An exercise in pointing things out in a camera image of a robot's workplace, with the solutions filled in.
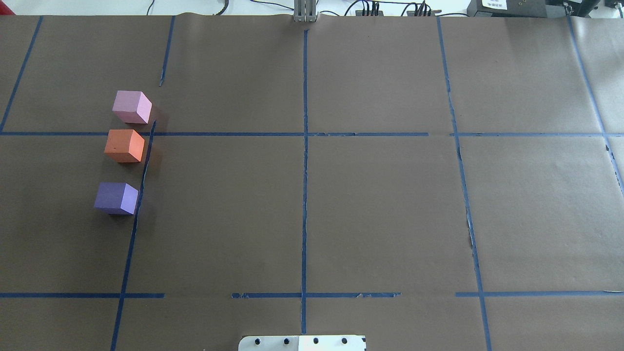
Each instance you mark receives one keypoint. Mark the pink foam block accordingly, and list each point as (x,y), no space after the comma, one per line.
(132,107)

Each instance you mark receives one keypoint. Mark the black box with label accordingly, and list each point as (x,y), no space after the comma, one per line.
(522,8)

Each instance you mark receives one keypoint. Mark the brown paper table mat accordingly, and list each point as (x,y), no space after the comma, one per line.
(435,184)

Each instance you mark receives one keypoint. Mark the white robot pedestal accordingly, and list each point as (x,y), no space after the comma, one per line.
(303,343)

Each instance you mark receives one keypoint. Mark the orange foam block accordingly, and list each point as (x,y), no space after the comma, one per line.
(124,146)

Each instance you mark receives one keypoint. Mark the aluminium frame post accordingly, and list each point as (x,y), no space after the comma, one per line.
(305,11)

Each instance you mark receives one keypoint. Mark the purple foam block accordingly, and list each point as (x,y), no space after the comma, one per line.
(116,198)

